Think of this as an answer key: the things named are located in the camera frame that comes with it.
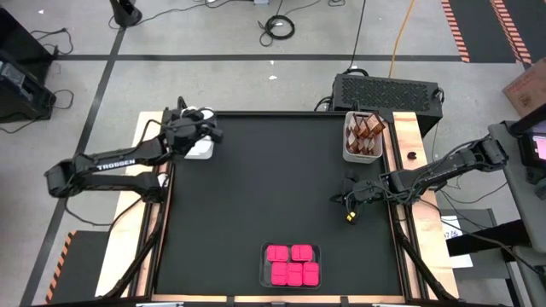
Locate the black table mat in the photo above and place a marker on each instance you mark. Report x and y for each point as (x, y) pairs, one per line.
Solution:
(264, 192)

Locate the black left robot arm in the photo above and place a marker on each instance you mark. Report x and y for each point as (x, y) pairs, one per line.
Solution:
(115, 164)

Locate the clear plastic tray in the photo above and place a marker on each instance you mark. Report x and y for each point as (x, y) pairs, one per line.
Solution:
(263, 256)

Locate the black hazard-striped floor mat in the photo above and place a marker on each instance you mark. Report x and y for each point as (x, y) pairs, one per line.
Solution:
(486, 30)
(81, 268)

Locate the black monitor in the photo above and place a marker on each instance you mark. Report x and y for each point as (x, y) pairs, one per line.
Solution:
(526, 147)

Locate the black aluminium table frame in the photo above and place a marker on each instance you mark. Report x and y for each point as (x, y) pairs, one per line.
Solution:
(407, 273)

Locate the black stand base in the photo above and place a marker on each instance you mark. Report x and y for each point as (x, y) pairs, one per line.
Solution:
(126, 15)

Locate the cardboard box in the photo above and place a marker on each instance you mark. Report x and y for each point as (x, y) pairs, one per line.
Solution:
(529, 89)

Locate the small black knob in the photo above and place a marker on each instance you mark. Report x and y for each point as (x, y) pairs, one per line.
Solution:
(411, 155)

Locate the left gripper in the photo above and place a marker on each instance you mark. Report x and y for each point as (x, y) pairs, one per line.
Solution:
(189, 130)

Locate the black equipment case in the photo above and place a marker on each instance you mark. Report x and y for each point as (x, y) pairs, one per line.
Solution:
(21, 98)

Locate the white plastic bin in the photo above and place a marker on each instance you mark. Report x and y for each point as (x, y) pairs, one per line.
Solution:
(202, 149)

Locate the grey cart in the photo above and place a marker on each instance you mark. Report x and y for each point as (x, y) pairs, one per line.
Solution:
(505, 170)

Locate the grey plastic bin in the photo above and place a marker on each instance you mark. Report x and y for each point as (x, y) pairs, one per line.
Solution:
(362, 158)

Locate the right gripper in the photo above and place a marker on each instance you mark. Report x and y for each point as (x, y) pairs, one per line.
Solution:
(367, 189)

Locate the white paper sheet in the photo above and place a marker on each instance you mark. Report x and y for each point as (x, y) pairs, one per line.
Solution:
(452, 226)

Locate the black computer case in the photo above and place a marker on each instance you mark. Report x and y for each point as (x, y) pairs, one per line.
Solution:
(384, 94)

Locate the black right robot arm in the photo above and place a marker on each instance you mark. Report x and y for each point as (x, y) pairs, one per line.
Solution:
(443, 168)

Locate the black cabinet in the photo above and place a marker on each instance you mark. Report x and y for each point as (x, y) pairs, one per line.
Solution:
(17, 38)

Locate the pink cube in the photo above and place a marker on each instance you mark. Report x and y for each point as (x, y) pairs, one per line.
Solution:
(302, 252)
(311, 273)
(279, 273)

